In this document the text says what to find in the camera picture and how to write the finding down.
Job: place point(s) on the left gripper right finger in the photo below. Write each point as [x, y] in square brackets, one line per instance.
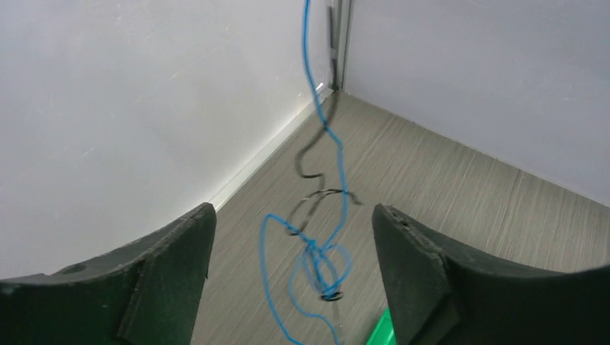
[442, 291]

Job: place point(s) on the green six-compartment bin tray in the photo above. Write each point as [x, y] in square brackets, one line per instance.
[383, 332]

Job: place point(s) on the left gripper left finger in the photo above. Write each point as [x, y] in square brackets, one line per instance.
[146, 292]

